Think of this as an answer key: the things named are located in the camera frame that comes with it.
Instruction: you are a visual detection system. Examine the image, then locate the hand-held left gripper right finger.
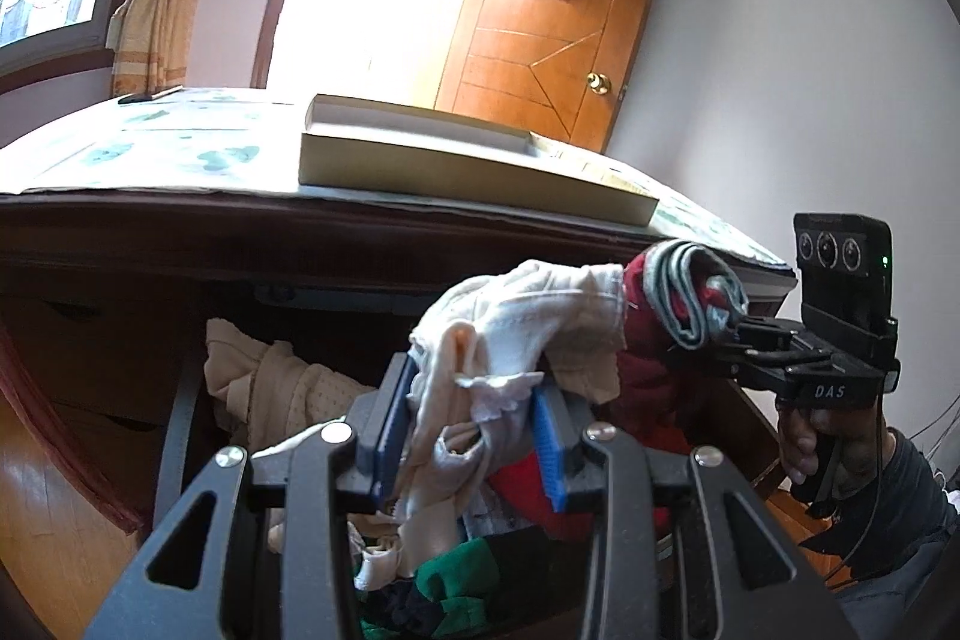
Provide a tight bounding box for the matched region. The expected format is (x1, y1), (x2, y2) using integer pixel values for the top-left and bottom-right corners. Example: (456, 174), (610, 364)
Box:
(525, 385), (833, 640)

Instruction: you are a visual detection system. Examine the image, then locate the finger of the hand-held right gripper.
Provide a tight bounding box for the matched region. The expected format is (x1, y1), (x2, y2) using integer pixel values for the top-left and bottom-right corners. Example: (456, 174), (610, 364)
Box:
(730, 317), (801, 348)
(664, 342), (790, 380)

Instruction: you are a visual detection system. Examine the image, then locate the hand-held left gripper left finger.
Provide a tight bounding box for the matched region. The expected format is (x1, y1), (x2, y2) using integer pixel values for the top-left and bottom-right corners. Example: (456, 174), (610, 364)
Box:
(82, 351), (421, 640)

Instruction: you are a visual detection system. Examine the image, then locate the red grey-banded underwear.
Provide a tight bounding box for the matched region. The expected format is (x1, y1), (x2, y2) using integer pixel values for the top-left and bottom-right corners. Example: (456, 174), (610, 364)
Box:
(615, 241), (751, 453)

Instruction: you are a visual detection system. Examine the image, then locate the cream terry underwear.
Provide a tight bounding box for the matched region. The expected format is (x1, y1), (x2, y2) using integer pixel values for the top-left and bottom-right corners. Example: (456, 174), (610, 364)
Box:
(351, 512), (421, 594)

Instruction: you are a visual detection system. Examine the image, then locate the white underwear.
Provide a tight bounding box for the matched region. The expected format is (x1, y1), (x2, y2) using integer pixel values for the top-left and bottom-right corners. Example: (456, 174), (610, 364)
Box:
(409, 260), (627, 536)

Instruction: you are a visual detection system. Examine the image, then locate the green navy underwear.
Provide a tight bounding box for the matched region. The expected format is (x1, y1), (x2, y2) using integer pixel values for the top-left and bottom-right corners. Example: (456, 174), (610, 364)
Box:
(360, 531), (505, 640)

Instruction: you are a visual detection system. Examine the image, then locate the dark wooden drawer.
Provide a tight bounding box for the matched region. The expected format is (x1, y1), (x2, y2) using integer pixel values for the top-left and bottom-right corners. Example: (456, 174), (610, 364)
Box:
(161, 280), (788, 640)

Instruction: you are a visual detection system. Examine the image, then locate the shallow cardboard box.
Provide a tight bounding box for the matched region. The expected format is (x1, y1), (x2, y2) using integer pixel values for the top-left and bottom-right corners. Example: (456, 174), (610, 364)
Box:
(298, 94), (661, 229)

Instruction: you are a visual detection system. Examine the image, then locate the person's right forearm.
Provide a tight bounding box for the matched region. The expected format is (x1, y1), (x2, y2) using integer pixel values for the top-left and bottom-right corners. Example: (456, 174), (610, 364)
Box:
(825, 426), (960, 611)

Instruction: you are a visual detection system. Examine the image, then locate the beige mesh underwear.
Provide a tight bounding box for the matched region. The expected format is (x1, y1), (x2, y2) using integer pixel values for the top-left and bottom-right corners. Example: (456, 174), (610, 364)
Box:
(204, 317), (380, 457)

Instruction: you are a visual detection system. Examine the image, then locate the person's right hand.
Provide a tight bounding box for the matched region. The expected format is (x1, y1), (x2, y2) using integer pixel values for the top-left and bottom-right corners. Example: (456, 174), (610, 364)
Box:
(776, 406), (846, 485)

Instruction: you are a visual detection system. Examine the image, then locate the dark wooden dresser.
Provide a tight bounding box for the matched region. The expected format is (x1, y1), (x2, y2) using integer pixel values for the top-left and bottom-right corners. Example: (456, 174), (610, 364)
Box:
(0, 190), (797, 536)

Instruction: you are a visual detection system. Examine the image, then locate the floral tablecloth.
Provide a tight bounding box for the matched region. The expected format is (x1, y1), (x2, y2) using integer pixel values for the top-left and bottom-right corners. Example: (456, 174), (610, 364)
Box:
(0, 85), (797, 283)

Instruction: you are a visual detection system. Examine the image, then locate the wooden door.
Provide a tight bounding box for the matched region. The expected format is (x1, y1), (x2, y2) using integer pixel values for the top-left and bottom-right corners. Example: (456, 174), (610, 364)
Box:
(435, 0), (677, 155)

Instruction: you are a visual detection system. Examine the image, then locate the black cable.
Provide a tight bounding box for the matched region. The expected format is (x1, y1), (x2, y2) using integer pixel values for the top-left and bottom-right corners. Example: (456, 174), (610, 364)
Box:
(825, 411), (890, 592)

